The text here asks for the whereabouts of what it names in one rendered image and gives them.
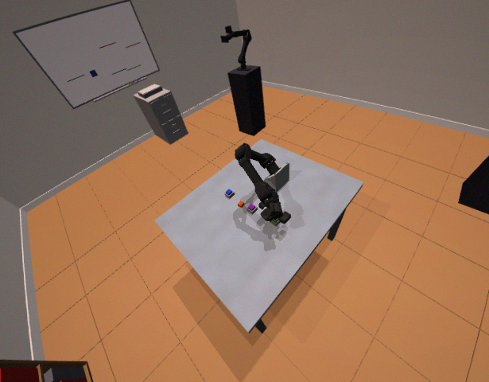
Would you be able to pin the blue button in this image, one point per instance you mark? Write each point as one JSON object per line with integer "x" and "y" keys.
{"x": 229, "y": 193}

